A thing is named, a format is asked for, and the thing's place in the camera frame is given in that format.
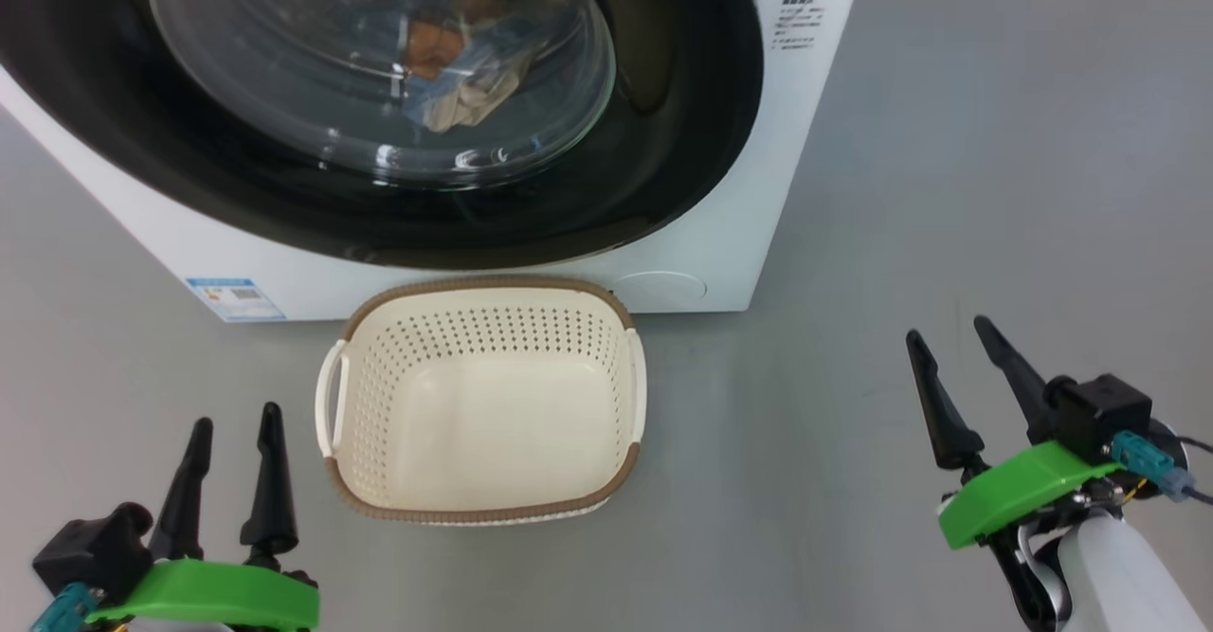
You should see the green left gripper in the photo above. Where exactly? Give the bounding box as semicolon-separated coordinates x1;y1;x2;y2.
85;402;320;632

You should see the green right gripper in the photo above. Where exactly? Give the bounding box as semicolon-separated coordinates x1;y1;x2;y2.
905;316;1124;551

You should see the black round glass washer door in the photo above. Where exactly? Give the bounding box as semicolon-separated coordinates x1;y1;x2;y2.
0;0;765;271

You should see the blue orange-print garment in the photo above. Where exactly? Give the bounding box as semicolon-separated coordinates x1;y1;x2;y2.
403;0;571;131

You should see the white front-load washing machine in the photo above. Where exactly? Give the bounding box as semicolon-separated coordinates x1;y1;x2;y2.
0;0;870;324

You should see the blue energy label sticker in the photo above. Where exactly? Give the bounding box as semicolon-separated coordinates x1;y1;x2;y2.
186;277;287;323

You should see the cream perforated laundry basket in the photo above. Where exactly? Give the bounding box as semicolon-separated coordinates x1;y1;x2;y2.
315;277;648;527

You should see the round white filter cover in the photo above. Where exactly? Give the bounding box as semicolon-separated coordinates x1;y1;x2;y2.
614;270;708;310

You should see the small printed text label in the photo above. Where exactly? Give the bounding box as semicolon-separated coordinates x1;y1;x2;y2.
772;0;825;51

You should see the teal cable connector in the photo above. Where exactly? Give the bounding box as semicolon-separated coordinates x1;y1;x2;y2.
1109;430;1190;502
28;583;100;632

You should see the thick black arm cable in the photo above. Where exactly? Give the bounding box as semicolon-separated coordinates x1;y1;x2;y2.
986;526;1070;631

